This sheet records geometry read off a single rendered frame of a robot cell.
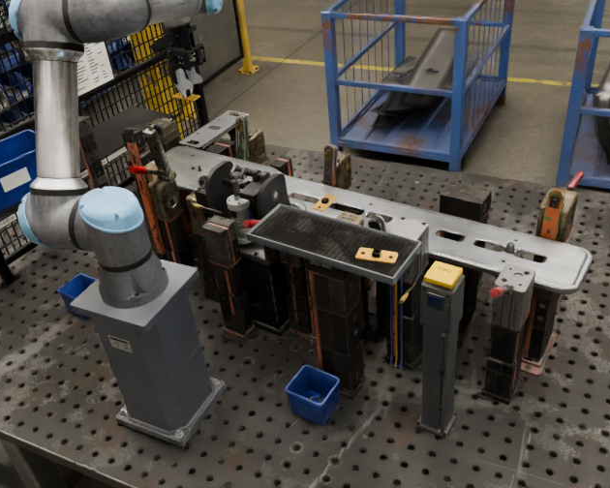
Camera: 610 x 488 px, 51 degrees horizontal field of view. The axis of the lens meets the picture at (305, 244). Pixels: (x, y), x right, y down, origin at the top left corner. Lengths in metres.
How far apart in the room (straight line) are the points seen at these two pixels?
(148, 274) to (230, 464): 0.50
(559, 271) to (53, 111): 1.17
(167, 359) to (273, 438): 0.33
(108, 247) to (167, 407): 0.45
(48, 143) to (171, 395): 0.63
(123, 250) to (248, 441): 0.57
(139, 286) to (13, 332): 0.82
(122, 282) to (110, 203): 0.17
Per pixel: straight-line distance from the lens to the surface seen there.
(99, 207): 1.36
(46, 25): 1.42
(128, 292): 1.42
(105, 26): 1.38
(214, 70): 5.28
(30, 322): 2.18
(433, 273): 1.32
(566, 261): 1.65
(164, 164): 1.95
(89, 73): 2.46
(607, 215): 2.40
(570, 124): 3.50
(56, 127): 1.42
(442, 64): 4.14
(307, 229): 1.46
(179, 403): 1.61
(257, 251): 1.74
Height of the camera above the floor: 1.99
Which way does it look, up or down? 36 degrees down
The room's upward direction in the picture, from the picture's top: 6 degrees counter-clockwise
